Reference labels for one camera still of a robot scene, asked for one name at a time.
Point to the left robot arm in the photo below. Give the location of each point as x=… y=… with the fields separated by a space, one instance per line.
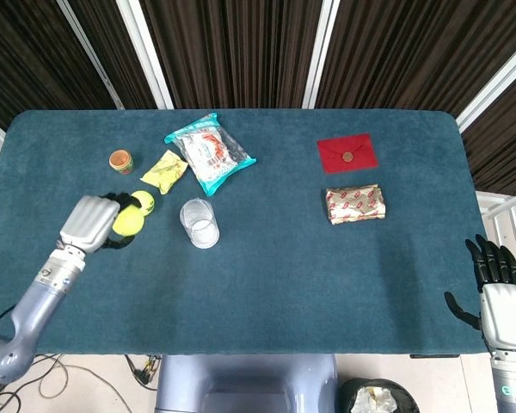
x=38 y=301

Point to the gold red patterned package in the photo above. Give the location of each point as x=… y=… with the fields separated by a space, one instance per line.
x=357 y=204

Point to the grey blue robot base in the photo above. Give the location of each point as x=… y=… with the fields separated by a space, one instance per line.
x=241 y=383

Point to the black trash bin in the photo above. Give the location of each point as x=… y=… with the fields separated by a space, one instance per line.
x=348 y=393

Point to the clear plastic tube container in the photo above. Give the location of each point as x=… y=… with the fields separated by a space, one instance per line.
x=200 y=230

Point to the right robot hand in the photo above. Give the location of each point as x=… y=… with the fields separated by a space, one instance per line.
x=505 y=310

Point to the small orange green cup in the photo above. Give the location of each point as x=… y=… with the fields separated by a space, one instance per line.
x=121 y=161

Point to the red envelope gold seal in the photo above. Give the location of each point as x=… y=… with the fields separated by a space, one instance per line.
x=335 y=159

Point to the white frame post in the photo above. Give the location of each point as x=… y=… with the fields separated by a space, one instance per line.
x=322 y=51
x=144 y=51
x=494 y=84

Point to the crumpled yellow snack packet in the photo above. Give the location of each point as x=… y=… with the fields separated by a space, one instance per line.
x=163 y=172

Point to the brown pleated curtain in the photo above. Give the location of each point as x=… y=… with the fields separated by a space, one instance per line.
x=249 y=51

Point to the white metal rack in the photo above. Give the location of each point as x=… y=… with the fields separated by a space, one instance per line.
x=505 y=215

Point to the teal table cloth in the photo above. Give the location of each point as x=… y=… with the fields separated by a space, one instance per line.
x=284 y=279

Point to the teal clear snack bag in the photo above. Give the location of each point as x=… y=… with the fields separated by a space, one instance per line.
x=210 y=157

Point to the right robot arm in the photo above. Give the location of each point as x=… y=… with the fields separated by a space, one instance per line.
x=514 y=383

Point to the yellow tennis ball black print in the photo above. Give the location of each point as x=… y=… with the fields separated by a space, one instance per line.
x=146 y=201

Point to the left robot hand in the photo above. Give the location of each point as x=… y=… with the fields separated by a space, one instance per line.
x=90 y=221

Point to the thin grey white post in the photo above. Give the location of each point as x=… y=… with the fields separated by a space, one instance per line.
x=90 y=56

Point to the plain yellow tennis ball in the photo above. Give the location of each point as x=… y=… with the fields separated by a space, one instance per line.
x=128 y=221

